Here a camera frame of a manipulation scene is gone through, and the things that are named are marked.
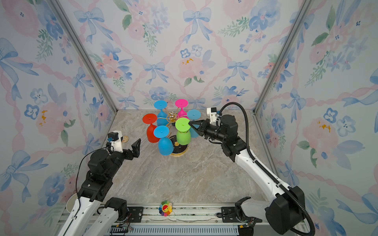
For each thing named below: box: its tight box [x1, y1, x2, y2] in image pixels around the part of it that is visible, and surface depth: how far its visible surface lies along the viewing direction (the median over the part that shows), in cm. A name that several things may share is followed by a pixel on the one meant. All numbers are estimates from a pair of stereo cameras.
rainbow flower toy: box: [158, 200, 173, 217], surface depth 77 cm
